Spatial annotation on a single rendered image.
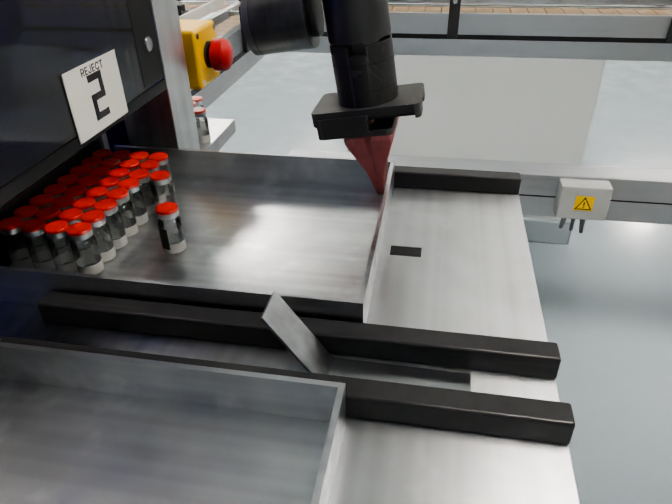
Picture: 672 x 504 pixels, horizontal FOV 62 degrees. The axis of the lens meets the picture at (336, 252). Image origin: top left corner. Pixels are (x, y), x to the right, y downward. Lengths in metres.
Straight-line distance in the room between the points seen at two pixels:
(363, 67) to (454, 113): 1.56
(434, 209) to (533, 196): 0.95
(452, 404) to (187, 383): 0.17
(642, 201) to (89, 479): 1.44
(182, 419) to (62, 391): 0.09
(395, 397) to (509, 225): 0.28
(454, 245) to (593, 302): 1.52
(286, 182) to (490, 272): 0.27
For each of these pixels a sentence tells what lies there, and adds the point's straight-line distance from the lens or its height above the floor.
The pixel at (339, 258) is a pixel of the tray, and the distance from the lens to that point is 0.52.
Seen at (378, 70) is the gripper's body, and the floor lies 1.04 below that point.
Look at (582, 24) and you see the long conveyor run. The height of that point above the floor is 0.92.
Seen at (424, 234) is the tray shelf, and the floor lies 0.88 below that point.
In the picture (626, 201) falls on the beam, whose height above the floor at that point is 0.49.
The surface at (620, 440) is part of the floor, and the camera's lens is 1.64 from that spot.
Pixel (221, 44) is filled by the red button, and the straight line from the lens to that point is 0.76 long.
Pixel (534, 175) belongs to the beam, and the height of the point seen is 0.55.
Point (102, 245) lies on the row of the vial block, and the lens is 0.56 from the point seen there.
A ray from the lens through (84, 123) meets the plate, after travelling 0.55.
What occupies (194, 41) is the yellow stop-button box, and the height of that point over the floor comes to 1.02.
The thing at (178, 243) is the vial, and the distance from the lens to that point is 0.55.
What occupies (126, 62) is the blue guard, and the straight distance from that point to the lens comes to 0.61.
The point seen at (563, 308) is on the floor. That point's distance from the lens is 1.99.
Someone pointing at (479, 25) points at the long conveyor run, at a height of 0.91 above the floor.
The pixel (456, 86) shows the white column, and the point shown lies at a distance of 2.04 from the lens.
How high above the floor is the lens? 1.17
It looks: 33 degrees down
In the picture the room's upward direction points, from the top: 1 degrees counter-clockwise
